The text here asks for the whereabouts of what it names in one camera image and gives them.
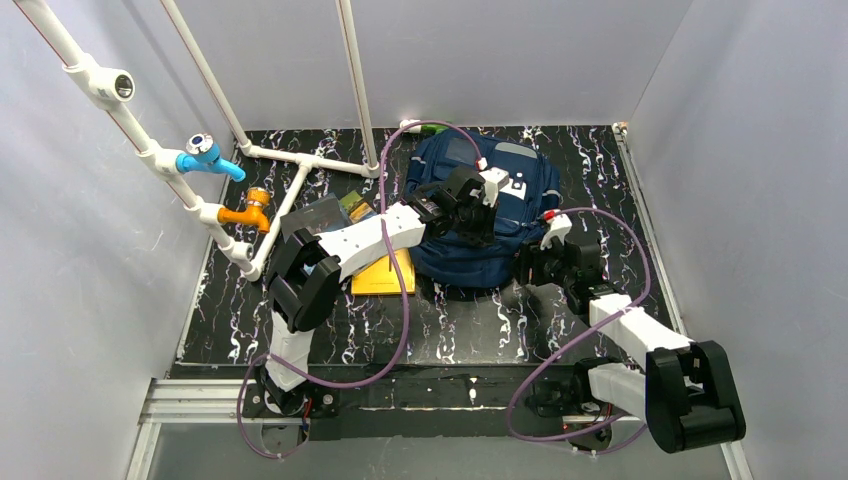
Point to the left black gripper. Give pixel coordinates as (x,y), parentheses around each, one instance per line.
(478,221)

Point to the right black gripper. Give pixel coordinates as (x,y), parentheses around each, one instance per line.
(539,266)

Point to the navy blue backpack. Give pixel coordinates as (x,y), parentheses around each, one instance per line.
(533,188)

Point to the dark blue hardcover book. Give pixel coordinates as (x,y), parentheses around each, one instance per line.
(323,215)

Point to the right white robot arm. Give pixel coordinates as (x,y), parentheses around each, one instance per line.
(683,390)

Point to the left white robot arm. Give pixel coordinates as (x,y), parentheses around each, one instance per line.
(306,272)

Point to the green white pipe fitting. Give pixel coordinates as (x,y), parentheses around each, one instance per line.
(418,127)

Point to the yellow notebook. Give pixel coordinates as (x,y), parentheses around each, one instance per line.
(380,278)

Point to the blue orange paperback book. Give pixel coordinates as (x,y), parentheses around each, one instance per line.
(357,207)

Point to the orange plastic tap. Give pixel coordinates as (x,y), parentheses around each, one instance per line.
(257,199)

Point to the blue plastic tap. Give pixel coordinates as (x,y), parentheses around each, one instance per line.
(203,154)

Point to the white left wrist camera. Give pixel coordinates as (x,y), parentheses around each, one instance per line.
(494,179)

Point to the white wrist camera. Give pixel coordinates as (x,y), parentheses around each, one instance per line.
(557,226)
(494,179)

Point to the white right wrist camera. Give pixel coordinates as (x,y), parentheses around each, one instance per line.
(557,226)

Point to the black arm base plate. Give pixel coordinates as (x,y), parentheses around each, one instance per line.
(429,401)

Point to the aluminium rail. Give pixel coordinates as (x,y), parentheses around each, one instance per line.
(183,401)

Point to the white pvc pipe frame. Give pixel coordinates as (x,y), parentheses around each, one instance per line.
(77,205)

